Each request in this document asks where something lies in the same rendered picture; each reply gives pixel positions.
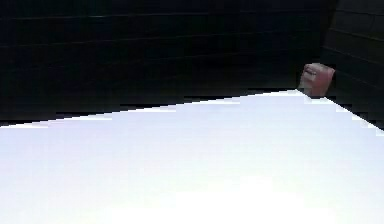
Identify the white table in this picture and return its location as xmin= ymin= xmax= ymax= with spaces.
xmin=0 ymin=88 xmax=384 ymax=224

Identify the pink rounded object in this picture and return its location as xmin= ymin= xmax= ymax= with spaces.
xmin=297 ymin=62 xmax=336 ymax=99

